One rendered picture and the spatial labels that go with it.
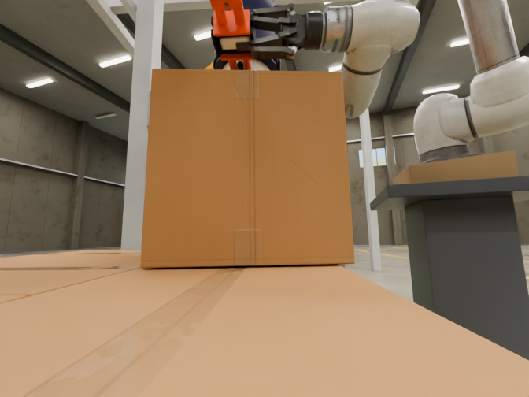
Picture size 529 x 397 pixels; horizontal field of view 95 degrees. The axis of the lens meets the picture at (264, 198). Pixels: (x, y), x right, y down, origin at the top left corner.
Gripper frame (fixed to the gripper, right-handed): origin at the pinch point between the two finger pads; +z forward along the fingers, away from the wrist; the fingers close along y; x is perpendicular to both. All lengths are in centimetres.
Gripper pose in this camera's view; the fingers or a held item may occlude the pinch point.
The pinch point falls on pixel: (234, 35)
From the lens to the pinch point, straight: 69.9
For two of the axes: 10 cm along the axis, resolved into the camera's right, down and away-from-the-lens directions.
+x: 0.5, 1.4, 9.9
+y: 0.0, 9.9, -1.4
